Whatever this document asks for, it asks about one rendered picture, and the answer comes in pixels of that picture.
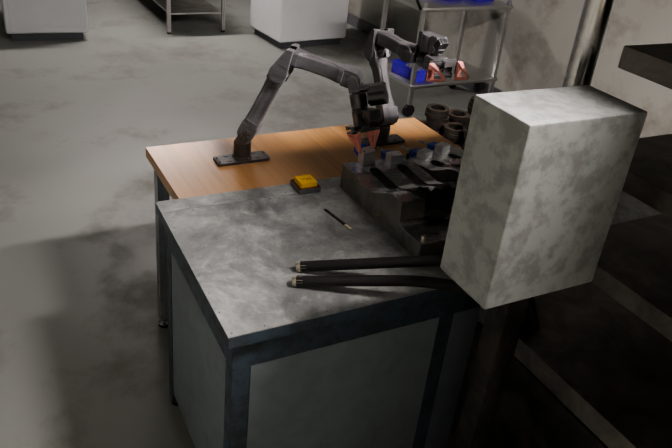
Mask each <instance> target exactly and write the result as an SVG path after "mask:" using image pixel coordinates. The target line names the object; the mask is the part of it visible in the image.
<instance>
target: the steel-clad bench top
mask: <svg viewBox="0 0 672 448"><path fill-rule="evenodd" d="M316 181H317V183H318V184H319V186H320V187H321V192H317V193H311V194H304V195H299V194H298V193H297V192H296V191H295V190H294V189H293V187H292V186H291V185H290V184H283V185H276V186H268V187H261V188H254V189H246V190H239V191H232V192H225V193H217V194H210V195H203V196H195V197H188V198H181V199H174V200H166V201H159V202H156V205H157V207H158V208H159V210H160V212H161V214H162V216H163V218H164V220H165V221H166V223H167V225H168V227H169V229H170V231H171V233H172V235H173V236H174V238H175V240H176V242H177V244H178V246H179V248H180V249H181V251H182V253H183V255H184V257H185V259H186V261H187V262H188V264H189V266H190V268H191V270H192V272H193V274H194V276H195V277H196V279H197V281H198V283H199V285H200V287H201V289H202V290H203V292H204V294H205V296H206V298H207V300H208V302H209V304H210V305H211V307H212V309H213V311H214V313H215V315H216V317H217V318H218V320H219V322H220V324H221V326H222V328H223V330H224V332H225V333H226V335H227V337H228V339H230V338H234V337H238V336H242V335H246V334H251V333H255V332H259V331H263V330H268V329H272V328H276V327H280V326H285V325H289V324H293V323H297V322H301V321H306V320H310V319H314V318H318V317H323V316H327V315H331V314H335V313H340V312H344V311H348V310H352V309H356V308H361V307H365V306H369V305H373V304H378V303H382V302H386V301H390V300H395V299H399V298H403V297H407V296H411V295H416V294H420V293H424V292H428V291H433V290H437V289H432V288H422V287H407V286H349V287H293V286H292V276H297V275H416V276H428V277H437V278H444V279H450V280H453V279H452V278H450V277H449V276H448V275H447V274H446V273H445V272H444V271H443V270H442V269H441V268H440V266H425V267H402V268H379V269H356V270H333V271H310V272H297V270H296V263H297V261H314V260H335V259H357V258H378V257H400V256H411V255H410V254H409V253H408V252H407V251H406V250H405V249H404V248H403V247H402V246H401V245H400V244H399V243H398V242H397V241H396V240H395V239H394V238H393V237H391V236H390V235H389V234H388V233H387V232H386V231H385V230H384V229H383V228H382V227H381V226H380V225H379V224H378V223H377V222H376V221H375V220H374V219H373V218H372V217H371V216H370V215H369V214H368V213H367V212H366V211H365V210H364V209H363V208H362V207H361V206H360V205H359V204H358V203H357V202H356V201H355V200H354V199H353V198H352V197H351V196H349V195H348V194H347V193H346V192H345V191H344V190H343V189H342V188H341V187H340V184H341V177H334V178H327V179H319V180H316ZM324 209H327V210H329V211H330V212H331V213H333V214H334V215H335V216H337V217H338V218H339V219H341V220H342V221H343V222H345V223H346V224H347V225H349V226H350V227H351V228H352V229H350V230H349V229H348V228H347V227H345V226H344V225H343V224H342V223H340V222H339V221H338V220H336V219H335V218H334V217H332V216H331V215H330V214H328V213H327V212H326V211H324ZM658 214H662V213H660V212H659V211H657V210H655V209H654V208H652V207H650V206H648V205H647V204H645V203H643V202H641V201H640V200H638V199H636V198H635V197H633V196H631V195H629V194H628V193H626V192H624V191H623V190H622V192H621V195H620V198H619V201H618V204H617V207H616V210H615V213H614V216H613V219H612V222H611V225H612V224H616V223H621V222H626V221H630V220H635V219H640V218H644V217H649V216H654V215H658Z"/></svg>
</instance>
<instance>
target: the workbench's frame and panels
mask: <svg viewBox="0 0 672 448"><path fill-rule="evenodd" d="M156 213H157V215H158V217H159V219H160V221H161V222H162V224H163V226H164V228H165V230H166V240H167V287H168V338H169V389H170V397H171V402H172V404H173V405H175V406H179V409H180V411H181V414H182V416H183V419H184V421H185V424H186V426H187V429H188V431H189V434H190V436H191V439H192V441H193V444H194V446H195V448H446V447H447V442H448V438H449V434H450V430H451V426H452V422H453V418H454V414H455V410H456V406H457V402H458V397H459V393H460V389H461V385H462V381H463V377H464V373H465V369H466V365H467V361H468V357H469V352H470V348H471V344H472V340H473V336H474V332H475V328H476V324H477V322H478V315H479V311H480V307H481V306H480V305H479V304H478V303H477V302H476V301H475V300H474V299H473V298H472V297H471V296H468V295H464V294H460V293H456V292H451V291H445V290H439V289H437V290H433V291H428V292H424V293H420V294H416V295H411V296H407V297H403V298H399V299H395V300H390V301H386V302H382V303H378V304H373V305H369V306H365V307H361V308H356V309H352V310H348V311H344V312H340V313H335V314H331V315H327V316H323V317H318V318H314V319H310V320H306V321H301V322H297V323H293V324H289V325H285V326H280V327H276V328H272V329H268V330H263V331H259V332H255V333H251V334H246V335H242V336H238V337H234V338H230V339H228V337H227V335H226V333H225V332H224V330H223V328H222V326H221V324H220V322H219V320H218V318H217V317H216V315H215V313H214V311H213V309H212V307H211V305H210V304H209V302H208V300H207V298H206V296H205V294H204V292H203V290H202V289H201V287H200V285H199V283H198V281H197V279H196V277H195V276H194V274H193V272H192V270H191V268H190V266H189V264H188V262H187V261H186V259H185V257H184V255H183V253H182V251H181V249H180V248H179V246H178V244H177V242H176V240H175V238H174V236H173V235H172V233H171V231H170V229H169V227H168V225H167V223H166V221H165V220H164V218H163V216H162V214H161V212H160V210H159V208H158V207H157V205H156Z"/></svg>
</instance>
